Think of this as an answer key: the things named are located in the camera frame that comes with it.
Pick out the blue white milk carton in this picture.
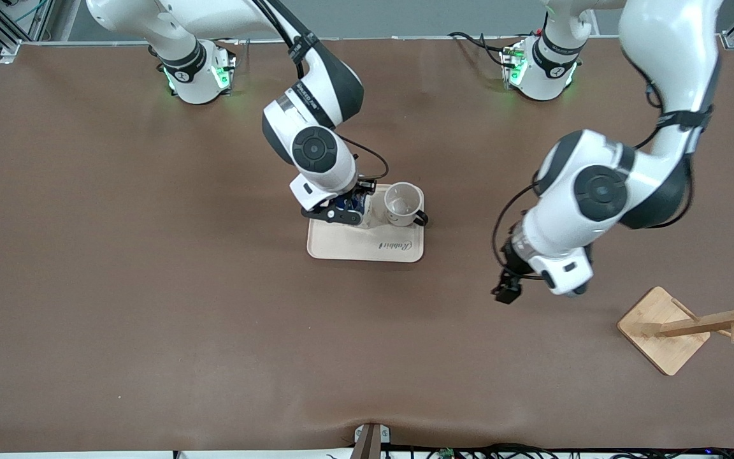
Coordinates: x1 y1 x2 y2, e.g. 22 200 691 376
334 193 388 230

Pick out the white smiley mug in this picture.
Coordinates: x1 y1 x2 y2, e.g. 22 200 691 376
384 182 429 228

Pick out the cream rabbit print tray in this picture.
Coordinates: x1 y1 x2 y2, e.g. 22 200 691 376
306 184 425 263

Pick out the wooden mug stand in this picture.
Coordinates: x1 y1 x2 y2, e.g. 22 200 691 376
617 280 734 377

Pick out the grey metal table clamp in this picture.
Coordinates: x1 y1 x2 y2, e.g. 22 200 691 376
353 423 391 459

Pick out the brown table mat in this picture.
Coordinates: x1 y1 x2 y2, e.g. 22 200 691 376
0 38 734 455

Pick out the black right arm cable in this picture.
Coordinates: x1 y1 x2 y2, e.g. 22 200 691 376
339 135 390 184

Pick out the black left base cable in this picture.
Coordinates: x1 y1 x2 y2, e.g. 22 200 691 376
449 31 508 55

